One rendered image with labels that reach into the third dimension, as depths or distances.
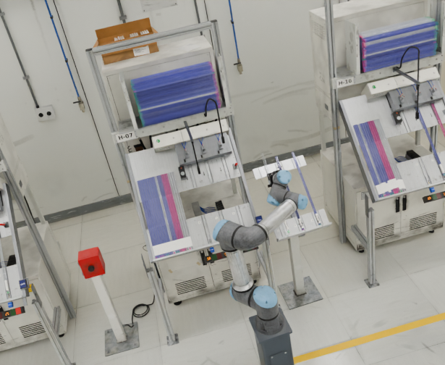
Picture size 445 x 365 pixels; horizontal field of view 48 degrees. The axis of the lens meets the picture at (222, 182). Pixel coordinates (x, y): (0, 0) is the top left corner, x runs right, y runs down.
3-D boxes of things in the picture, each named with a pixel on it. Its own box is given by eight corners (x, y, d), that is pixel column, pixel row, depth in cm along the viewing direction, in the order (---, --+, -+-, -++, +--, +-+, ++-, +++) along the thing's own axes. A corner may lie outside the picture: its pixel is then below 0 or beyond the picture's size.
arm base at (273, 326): (288, 329, 263) (286, 316, 258) (260, 338, 261) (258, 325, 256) (278, 309, 276) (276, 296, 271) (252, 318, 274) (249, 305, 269)
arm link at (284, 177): (275, 181, 263) (281, 166, 264) (270, 183, 274) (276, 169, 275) (289, 187, 264) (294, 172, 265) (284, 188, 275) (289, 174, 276)
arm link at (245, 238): (249, 241, 227) (308, 190, 257) (231, 234, 234) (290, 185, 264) (252, 261, 233) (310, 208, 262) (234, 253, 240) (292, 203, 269)
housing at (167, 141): (228, 137, 332) (229, 129, 319) (156, 156, 328) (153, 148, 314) (225, 126, 334) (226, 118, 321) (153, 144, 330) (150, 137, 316)
